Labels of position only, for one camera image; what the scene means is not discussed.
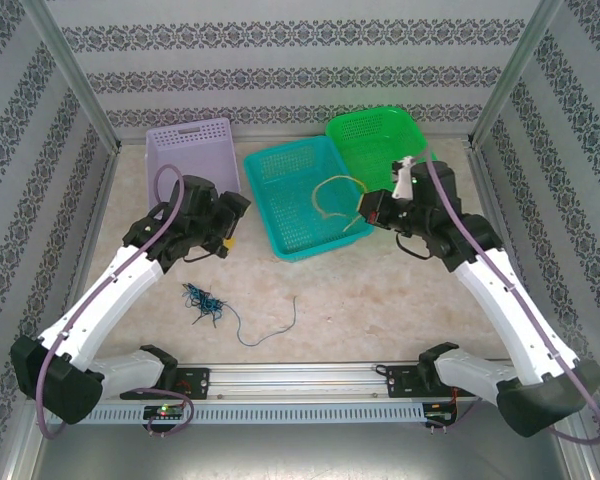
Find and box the teal plastic basket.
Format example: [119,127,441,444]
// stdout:
[243,135,376,262]

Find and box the thin tan cable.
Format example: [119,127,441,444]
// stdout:
[311,174,369,234]

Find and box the lilac plastic basket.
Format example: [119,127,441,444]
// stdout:
[144,117,242,211]

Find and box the green plastic basket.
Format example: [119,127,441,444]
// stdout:
[324,105,439,194]

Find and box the left controller board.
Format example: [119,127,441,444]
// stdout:
[143,403,187,421]

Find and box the controller board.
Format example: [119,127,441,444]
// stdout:
[424,410,460,427]
[143,403,187,421]

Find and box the right controller board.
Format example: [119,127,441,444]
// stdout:
[424,410,460,427]

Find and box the grey metal panel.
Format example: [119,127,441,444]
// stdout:
[29,424,581,480]

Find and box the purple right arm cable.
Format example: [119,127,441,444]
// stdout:
[424,157,600,446]

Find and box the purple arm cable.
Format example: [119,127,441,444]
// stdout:
[34,163,196,441]
[424,157,600,446]

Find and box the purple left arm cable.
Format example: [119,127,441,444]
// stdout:
[34,163,196,441]

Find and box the black left camera cable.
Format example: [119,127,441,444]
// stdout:
[182,247,221,265]

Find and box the black camera cable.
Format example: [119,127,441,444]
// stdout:
[182,247,221,265]
[397,232,431,261]

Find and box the black right camera cable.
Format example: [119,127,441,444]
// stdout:
[397,232,431,261]

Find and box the aluminium right side rail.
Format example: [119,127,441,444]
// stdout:
[467,142,531,281]

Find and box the aluminium left side rail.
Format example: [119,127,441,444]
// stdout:
[72,142,122,301]

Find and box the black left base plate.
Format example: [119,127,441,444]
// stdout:
[172,367,212,400]

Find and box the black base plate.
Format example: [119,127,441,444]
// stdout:
[385,363,479,400]
[172,367,212,400]

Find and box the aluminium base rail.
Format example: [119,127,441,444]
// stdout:
[177,360,486,401]

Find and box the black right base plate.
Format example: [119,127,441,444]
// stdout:
[385,363,479,400]

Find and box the aluminium right frame post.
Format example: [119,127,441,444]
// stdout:
[467,0,565,149]

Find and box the aluminium frame post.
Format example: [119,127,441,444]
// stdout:
[467,0,565,149]
[22,0,122,151]

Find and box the white slotted cable duct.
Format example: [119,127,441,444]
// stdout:
[87,402,427,426]

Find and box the aluminium left frame post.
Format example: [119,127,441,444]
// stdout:
[22,0,122,151]

